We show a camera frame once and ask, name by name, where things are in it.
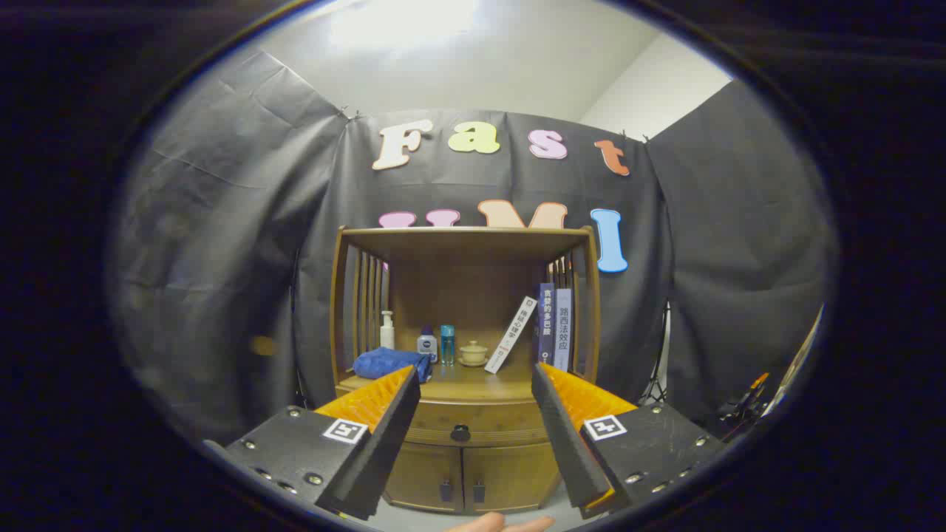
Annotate white book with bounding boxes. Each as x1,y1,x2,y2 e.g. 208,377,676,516
484,296,538,375

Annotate black tripod stand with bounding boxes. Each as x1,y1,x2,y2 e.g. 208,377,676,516
639,303,670,406

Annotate black backdrop cloth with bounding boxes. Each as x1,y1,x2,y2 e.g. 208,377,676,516
107,48,840,444

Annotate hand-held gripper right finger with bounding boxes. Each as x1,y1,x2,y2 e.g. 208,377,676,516
531,362,729,519

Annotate blue rolled towel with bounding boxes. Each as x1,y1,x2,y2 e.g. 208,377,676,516
353,347,433,383

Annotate wooden cabinet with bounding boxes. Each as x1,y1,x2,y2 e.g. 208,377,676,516
329,225,601,516

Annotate wooden countertop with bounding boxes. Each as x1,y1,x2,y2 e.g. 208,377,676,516
336,361,592,403

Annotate dark blue book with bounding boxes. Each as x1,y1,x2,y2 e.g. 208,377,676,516
537,282,557,365

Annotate pale grey book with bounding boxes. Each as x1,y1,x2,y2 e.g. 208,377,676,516
553,288,574,372

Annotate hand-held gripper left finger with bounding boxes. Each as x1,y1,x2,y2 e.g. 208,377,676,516
203,364,422,521

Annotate black and orange device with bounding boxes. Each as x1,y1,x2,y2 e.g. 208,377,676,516
721,372,773,437

